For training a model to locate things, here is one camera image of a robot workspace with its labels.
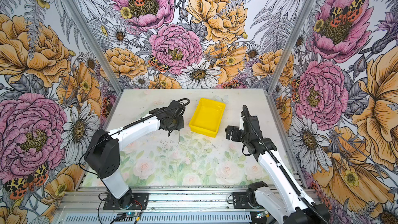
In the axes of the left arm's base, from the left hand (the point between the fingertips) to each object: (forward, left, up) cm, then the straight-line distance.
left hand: (178, 128), depth 89 cm
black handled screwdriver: (-4, 0, -2) cm, 4 cm away
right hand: (-7, -29, +5) cm, 31 cm away
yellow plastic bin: (+13, -17, -7) cm, 22 cm away
